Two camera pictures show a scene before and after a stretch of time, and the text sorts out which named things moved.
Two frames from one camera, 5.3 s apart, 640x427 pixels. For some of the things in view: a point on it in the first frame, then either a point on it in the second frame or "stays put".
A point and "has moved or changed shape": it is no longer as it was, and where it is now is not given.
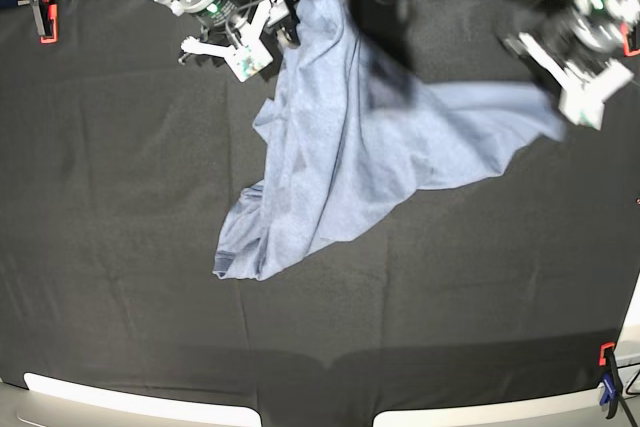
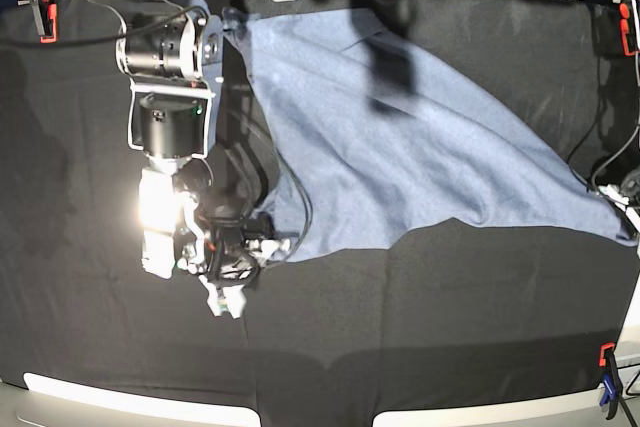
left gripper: x=249 y=10 to x=185 y=224
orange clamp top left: x=47 y=13 stays put
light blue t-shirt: x=340 y=157 has moved or changed shape
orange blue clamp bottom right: x=612 y=385 stays put
